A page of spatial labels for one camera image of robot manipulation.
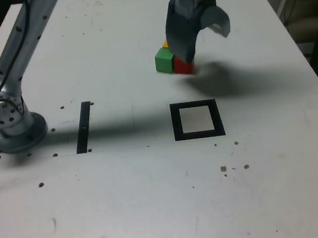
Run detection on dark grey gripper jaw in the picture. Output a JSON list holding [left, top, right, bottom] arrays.
[[160, 0, 223, 66]]

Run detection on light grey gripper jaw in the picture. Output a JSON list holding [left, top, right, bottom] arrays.
[[199, 3, 233, 41]]

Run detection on green cube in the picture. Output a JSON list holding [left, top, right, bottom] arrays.
[[153, 46, 177, 76]]

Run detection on red cube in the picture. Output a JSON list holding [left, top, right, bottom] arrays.
[[173, 54, 196, 76]]

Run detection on black tape square outline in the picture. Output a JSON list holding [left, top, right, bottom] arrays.
[[169, 98, 227, 142]]

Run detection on beige cardboard box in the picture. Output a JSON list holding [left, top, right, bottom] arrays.
[[285, 13, 318, 45]]

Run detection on black tape strip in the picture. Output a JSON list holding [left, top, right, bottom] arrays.
[[71, 101, 95, 155]]

